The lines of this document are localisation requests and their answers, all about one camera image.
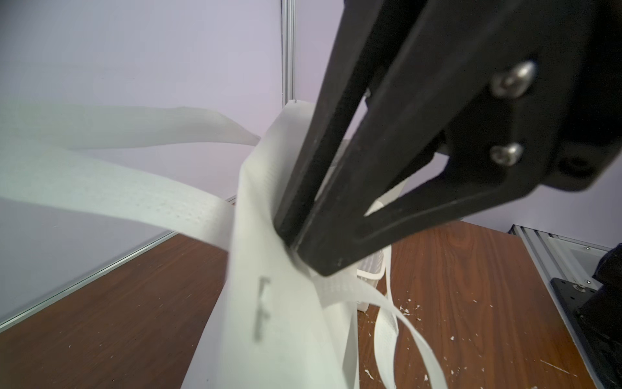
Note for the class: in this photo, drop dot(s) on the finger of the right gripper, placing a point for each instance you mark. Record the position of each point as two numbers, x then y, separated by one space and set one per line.
466 117
369 36

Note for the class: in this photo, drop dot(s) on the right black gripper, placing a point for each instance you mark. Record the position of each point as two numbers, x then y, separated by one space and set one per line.
590 138

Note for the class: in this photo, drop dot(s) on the white insulated delivery bag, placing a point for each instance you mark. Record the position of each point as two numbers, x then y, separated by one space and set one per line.
276 333

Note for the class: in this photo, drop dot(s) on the aluminium front rail frame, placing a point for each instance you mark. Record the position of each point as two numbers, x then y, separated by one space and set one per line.
568 259

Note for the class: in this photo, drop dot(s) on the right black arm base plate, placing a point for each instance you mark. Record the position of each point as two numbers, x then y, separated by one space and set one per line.
596 317

